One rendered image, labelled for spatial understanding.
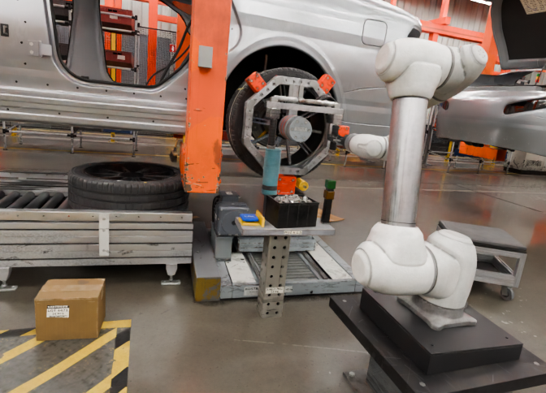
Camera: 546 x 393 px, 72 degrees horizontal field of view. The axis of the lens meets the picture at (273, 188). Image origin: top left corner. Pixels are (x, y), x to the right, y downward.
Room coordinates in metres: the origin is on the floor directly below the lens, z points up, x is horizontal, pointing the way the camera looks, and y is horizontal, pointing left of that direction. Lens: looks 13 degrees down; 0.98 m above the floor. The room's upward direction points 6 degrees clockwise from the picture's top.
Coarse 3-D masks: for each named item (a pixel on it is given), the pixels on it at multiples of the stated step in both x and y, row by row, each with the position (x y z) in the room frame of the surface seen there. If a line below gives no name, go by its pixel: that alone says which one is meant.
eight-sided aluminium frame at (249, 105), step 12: (276, 84) 2.10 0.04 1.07; (288, 84) 2.16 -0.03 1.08; (300, 84) 2.14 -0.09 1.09; (312, 84) 2.16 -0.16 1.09; (252, 96) 2.11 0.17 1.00; (264, 96) 2.08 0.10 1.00; (252, 108) 2.06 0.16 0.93; (252, 120) 2.07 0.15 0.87; (252, 144) 2.07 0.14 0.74; (324, 144) 2.24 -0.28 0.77; (312, 156) 2.22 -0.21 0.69; (324, 156) 2.20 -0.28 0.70; (288, 168) 2.14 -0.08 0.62; (300, 168) 2.16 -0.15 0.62
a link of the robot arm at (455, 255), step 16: (432, 240) 1.10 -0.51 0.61; (448, 240) 1.07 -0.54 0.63; (464, 240) 1.07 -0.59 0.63; (448, 256) 1.05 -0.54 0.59; (464, 256) 1.04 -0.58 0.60; (448, 272) 1.03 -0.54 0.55; (464, 272) 1.04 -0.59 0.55; (432, 288) 1.02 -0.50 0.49; (448, 288) 1.03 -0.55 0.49; (464, 288) 1.04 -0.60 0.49; (448, 304) 1.04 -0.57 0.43; (464, 304) 1.06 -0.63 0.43
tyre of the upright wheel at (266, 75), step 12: (264, 72) 2.17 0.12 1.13; (276, 72) 2.18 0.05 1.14; (288, 72) 2.21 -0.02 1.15; (300, 72) 2.22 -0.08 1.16; (240, 84) 2.33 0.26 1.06; (240, 96) 2.13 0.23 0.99; (228, 108) 2.28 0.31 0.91; (240, 108) 2.13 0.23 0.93; (228, 120) 2.21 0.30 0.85; (240, 120) 2.13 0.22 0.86; (228, 132) 2.23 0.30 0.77; (240, 132) 2.13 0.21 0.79; (240, 144) 2.13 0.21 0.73; (240, 156) 2.14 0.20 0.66; (252, 156) 2.16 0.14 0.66; (252, 168) 2.16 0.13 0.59; (312, 168) 2.27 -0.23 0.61
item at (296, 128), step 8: (280, 120) 2.14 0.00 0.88; (288, 120) 2.03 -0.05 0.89; (296, 120) 1.99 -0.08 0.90; (304, 120) 2.00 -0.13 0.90; (280, 128) 2.10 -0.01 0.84; (288, 128) 1.98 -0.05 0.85; (296, 128) 1.99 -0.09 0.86; (304, 128) 2.00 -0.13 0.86; (288, 136) 2.02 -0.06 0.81; (296, 136) 1.99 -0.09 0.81; (304, 136) 2.00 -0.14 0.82
